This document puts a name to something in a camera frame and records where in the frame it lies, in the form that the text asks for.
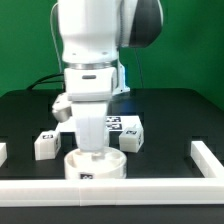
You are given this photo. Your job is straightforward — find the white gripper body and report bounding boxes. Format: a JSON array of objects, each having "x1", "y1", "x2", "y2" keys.
[{"x1": 64, "y1": 65, "x2": 117, "y2": 152}]

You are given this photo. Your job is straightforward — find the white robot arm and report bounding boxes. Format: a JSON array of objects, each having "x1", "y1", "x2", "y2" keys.
[{"x1": 58, "y1": 0, "x2": 163, "y2": 152}]

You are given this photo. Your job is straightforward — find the white AprilTag base sheet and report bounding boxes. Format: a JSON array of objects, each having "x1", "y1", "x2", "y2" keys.
[{"x1": 54, "y1": 115, "x2": 144, "y2": 134}]

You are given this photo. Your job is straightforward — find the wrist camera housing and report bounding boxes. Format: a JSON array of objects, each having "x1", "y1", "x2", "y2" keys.
[{"x1": 52, "y1": 93, "x2": 71, "y2": 123}]

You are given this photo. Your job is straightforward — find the black floor cables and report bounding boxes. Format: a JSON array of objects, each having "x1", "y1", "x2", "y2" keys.
[{"x1": 26, "y1": 73, "x2": 66, "y2": 91}]

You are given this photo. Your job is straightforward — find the grey cable on pole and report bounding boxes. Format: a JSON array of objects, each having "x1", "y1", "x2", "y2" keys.
[{"x1": 49, "y1": 3, "x2": 64, "y2": 73}]

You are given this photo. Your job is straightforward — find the white U-shaped barrier frame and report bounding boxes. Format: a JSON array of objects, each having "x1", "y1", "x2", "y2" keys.
[{"x1": 0, "y1": 141, "x2": 224, "y2": 207}]

